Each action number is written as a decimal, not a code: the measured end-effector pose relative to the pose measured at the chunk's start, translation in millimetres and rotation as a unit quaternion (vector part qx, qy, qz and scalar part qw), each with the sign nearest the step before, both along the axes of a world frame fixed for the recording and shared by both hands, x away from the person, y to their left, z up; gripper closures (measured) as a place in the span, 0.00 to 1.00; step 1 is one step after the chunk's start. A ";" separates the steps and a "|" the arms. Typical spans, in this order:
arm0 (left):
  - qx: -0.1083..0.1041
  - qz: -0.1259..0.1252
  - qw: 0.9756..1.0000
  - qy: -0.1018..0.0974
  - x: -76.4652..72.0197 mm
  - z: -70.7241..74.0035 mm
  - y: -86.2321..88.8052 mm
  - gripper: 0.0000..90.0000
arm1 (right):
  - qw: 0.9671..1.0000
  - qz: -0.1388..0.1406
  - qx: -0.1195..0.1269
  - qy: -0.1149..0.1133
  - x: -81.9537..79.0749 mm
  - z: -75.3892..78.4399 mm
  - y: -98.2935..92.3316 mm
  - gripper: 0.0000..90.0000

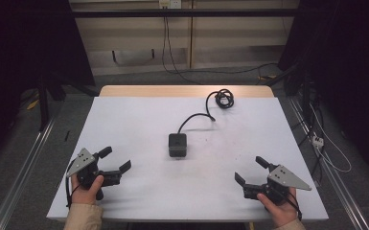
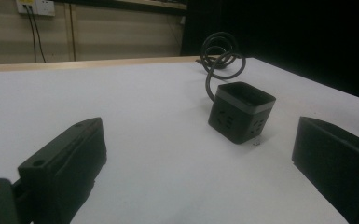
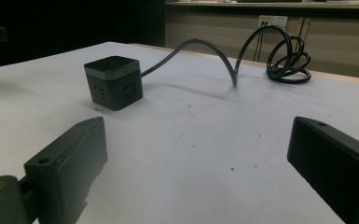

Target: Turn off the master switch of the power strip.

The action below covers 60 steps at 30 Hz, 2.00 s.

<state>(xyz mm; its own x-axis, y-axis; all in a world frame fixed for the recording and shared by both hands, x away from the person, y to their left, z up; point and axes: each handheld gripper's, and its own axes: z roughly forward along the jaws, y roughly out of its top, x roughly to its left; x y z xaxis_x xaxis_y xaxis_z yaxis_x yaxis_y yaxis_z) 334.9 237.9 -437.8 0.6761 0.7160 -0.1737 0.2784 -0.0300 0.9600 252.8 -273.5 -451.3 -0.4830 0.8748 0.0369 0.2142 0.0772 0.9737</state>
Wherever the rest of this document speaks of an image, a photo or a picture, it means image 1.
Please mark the black curtain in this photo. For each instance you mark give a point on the black curtain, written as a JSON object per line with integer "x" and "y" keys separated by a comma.
{"x": 22, "y": 48}
{"x": 348, "y": 64}

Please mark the person's left hand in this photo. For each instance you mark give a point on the person's left hand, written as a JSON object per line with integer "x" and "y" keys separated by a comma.
{"x": 85, "y": 193}

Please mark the white power strip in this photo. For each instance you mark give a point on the white power strip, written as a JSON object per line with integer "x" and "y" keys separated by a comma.
{"x": 317, "y": 141}

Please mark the black power adapter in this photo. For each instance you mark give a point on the black power adapter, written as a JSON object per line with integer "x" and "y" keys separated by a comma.
{"x": 177, "y": 145}

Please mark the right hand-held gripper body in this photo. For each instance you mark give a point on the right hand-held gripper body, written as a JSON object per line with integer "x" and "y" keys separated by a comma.
{"x": 282, "y": 179}

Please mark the black horizontal frame bar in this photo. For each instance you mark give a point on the black horizontal frame bar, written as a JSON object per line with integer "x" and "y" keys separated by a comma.
{"x": 185, "y": 13}

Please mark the black metal stand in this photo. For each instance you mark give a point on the black metal stand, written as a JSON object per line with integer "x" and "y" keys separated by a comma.
{"x": 305, "y": 92}
{"x": 44, "y": 102}

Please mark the yellow floor tape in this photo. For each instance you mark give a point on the yellow floor tape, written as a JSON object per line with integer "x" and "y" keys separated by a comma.
{"x": 266, "y": 77}
{"x": 33, "y": 104}

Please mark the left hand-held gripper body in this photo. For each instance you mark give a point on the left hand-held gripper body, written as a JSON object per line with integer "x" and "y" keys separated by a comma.
{"x": 82, "y": 160}

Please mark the person's right hand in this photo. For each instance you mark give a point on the person's right hand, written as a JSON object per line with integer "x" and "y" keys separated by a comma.
{"x": 279, "y": 212}

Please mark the white wall socket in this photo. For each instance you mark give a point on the white wall socket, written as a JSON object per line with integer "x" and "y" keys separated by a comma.
{"x": 170, "y": 3}

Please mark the aluminium floor rail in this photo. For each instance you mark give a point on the aluminium floor rail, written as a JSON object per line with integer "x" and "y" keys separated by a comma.
{"x": 338, "y": 188}
{"x": 19, "y": 179}

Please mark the wooden table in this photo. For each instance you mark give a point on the wooden table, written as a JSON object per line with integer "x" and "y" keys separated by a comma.
{"x": 159, "y": 91}

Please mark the black pen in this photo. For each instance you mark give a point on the black pen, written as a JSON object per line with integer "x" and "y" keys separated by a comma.
{"x": 66, "y": 135}

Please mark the white table sheet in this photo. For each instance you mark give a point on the white table sheet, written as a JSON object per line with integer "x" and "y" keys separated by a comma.
{"x": 147, "y": 191}

